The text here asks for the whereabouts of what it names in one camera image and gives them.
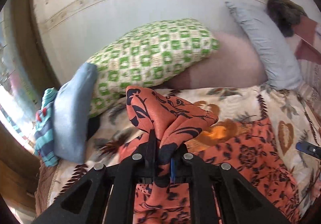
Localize orange black floral garment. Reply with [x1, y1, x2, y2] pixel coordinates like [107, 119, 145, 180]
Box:
[119, 87, 299, 223]

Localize mauve quilted bed sheet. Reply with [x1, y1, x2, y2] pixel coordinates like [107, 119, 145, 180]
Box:
[163, 32, 268, 90]

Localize green white patterned pillow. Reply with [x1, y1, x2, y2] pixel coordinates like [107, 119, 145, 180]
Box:
[87, 18, 219, 117]

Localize light blue folded cloth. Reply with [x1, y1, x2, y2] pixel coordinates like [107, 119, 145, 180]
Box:
[53, 63, 98, 164]

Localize dark furry cushion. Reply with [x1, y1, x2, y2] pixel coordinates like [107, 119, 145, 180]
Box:
[266, 0, 307, 37]

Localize teal navy striped garment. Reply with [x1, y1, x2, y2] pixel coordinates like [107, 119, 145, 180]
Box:
[34, 88, 58, 167]

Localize cream leaf-pattern fleece blanket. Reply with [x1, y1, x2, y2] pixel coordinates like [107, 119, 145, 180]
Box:
[47, 85, 320, 222]

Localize pale blue pillow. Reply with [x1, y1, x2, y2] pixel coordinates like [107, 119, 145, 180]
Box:
[225, 1, 303, 90]

